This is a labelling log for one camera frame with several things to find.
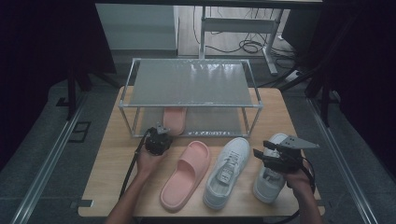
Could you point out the black metal stand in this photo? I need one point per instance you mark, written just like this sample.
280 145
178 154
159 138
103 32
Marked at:
325 93

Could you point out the person's left hand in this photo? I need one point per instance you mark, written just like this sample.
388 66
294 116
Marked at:
148 165

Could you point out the black computer case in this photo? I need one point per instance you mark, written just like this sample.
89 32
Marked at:
300 31

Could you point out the white sneaker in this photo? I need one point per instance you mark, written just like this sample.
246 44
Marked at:
267 186
225 174

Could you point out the white power strip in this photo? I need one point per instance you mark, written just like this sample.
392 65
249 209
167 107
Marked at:
294 75

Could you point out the black tripod stand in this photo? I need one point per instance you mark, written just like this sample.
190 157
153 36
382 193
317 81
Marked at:
72 90

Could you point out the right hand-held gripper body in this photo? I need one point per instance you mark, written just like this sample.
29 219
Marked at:
289 158

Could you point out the person's right hand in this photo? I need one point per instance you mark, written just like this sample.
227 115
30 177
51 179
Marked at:
299 183

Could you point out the white desk frame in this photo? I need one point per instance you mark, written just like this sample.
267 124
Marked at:
239 25

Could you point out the metal floor rail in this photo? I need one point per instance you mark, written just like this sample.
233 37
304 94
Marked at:
46 168
342 168

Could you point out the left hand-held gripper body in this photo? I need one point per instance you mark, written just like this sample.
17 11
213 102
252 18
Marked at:
157 141

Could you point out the metal shoe rack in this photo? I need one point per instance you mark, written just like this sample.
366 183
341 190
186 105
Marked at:
190 84

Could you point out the pink slipper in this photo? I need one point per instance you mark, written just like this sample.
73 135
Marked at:
183 177
174 119

